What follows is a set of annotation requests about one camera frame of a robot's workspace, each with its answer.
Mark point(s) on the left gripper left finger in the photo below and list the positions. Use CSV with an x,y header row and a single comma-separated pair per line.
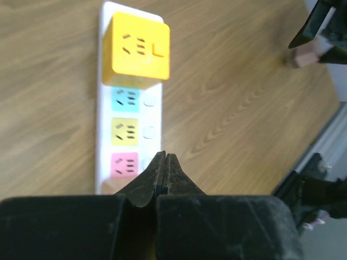
x,y
147,186

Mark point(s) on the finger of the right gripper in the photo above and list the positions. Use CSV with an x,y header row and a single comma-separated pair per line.
x,y
313,23
335,55

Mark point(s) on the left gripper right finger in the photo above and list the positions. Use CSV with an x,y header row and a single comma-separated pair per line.
x,y
175,181

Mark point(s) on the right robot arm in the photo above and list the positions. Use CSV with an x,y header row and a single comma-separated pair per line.
x,y
322,39

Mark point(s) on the white power strip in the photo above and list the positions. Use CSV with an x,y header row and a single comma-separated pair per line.
x,y
128,120

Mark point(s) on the pink plug adapter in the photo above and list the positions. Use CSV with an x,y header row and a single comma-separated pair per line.
x,y
305,54

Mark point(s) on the yellow cube socket adapter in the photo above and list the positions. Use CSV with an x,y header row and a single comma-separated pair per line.
x,y
135,52

